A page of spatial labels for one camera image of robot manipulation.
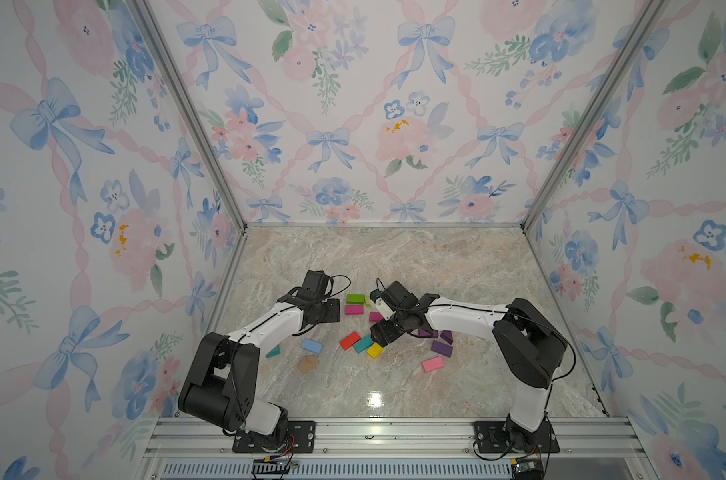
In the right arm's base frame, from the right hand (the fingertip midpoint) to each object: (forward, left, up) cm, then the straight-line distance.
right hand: (383, 329), depth 92 cm
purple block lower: (-5, -17, -1) cm, 18 cm away
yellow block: (-6, +2, 0) cm, 7 cm away
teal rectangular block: (-5, +6, 0) cm, 8 cm away
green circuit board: (-34, -35, -5) cm, 49 cm away
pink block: (-10, -14, -1) cm, 17 cm away
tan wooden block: (-11, +22, 0) cm, 24 cm away
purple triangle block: (-3, -19, +1) cm, 19 cm away
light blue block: (-6, +21, 0) cm, 22 cm away
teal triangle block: (-8, +32, +1) cm, 33 cm away
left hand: (+5, +16, +4) cm, 17 cm away
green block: (+12, +9, -1) cm, 15 cm away
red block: (-3, +10, -1) cm, 11 cm away
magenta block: (+7, +9, 0) cm, 12 cm away
